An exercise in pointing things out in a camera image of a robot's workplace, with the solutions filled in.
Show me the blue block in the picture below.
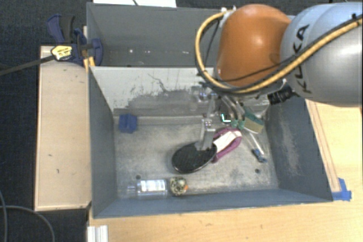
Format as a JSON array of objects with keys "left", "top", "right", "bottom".
[{"left": 118, "top": 113, "right": 138, "bottom": 134}]

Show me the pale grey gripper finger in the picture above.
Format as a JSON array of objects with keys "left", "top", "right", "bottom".
[
  {"left": 195, "top": 118, "right": 210, "bottom": 151},
  {"left": 204, "top": 127, "right": 217, "bottom": 151}
]

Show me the clear plastic bottle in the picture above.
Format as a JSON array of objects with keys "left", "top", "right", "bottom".
[{"left": 125, "top": 178, "right": 169, "bottom": 198}]

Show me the pale wood board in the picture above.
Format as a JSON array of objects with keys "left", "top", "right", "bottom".
[{"left": 33, "top": 45, "right": 93, "bottom": 212}]

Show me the grey metal bin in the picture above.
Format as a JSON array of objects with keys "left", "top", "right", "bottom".
[{"left": 86, "top": 2, "right": 334, "bottom": 219}]

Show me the clear pen with blue tip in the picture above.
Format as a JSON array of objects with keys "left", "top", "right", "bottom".
[{"left": 247, "top": 133, "right": 268, "bottom": 164}]

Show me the olive square pad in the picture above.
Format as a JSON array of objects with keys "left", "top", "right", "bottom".
[{"left": 243, "top": 114, "right": 265, "bottom": 134}]

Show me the speckled grey ball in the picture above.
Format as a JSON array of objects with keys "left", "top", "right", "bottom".
[{"left": 169, "top": 176, "right": 189, "bottom": 197}]

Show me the black oval disc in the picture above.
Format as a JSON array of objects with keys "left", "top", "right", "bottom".
[{"left": 171, "top": 141, "right": 218, "bottom": 175}]

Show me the black cylinder on white bracket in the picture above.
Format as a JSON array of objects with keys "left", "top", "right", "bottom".
[{"left": 266, "top": 79, "right": 294, "bottom": 106}]

